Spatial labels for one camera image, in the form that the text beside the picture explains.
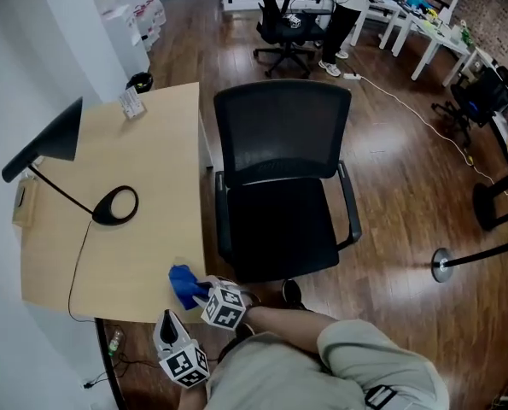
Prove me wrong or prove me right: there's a person's left forearm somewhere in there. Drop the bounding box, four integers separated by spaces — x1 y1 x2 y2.
177 383 210 410

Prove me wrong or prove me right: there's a black barrier post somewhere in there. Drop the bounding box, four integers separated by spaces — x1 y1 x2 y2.
431 236 508 284

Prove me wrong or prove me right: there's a black desk lamp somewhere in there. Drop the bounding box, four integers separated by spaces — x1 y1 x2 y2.
1 96 140 227

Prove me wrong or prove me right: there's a black strap buckle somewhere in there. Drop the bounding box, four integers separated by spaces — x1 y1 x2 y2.
364 384 399 410

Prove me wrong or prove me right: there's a long white table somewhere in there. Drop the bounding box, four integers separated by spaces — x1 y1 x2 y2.
391 11 473 88

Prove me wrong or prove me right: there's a group of clear water jugs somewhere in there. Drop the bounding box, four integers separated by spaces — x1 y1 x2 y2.
132 0 167 51

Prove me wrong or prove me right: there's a black armless office chair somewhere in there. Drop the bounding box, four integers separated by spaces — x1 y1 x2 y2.
431 66 508 145

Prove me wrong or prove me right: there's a black lamp cable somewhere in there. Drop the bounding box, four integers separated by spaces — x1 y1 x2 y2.
67 220 96 323

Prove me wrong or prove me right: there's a small white table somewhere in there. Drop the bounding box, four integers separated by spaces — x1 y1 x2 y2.
349 0 409 51

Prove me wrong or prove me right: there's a black curved desk leg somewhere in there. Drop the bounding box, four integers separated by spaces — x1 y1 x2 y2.
94 317 129 410

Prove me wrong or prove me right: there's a black floor cable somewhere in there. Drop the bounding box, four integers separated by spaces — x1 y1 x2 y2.
82 351 161 391

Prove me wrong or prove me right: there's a white extension cable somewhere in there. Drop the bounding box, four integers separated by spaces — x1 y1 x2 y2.
358 76 508 209

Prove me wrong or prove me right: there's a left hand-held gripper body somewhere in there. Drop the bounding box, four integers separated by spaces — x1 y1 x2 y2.
152 308 212 390

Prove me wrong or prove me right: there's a person's black shoe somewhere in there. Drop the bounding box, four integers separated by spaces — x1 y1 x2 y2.
281 278 305 311

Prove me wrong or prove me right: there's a wooden tissue box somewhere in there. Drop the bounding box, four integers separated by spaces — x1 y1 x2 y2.
11 176 39 229

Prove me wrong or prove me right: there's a black waste bin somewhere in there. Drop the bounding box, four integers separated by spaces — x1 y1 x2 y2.
125 71 155 95

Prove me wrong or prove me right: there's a person's right forearm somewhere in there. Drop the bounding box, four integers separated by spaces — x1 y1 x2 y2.
243 304 336 354

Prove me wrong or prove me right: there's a small white card box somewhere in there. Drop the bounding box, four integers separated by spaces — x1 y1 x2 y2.
117 87 148 121

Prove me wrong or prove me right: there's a black mesh office chair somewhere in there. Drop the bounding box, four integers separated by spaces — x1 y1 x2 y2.
213 79 364 284

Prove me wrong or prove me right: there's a blue cloth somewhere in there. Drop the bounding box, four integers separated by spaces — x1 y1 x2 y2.
168 264 213 311

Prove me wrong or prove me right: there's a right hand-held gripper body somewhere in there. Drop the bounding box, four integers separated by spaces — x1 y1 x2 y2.
196 274 248 331

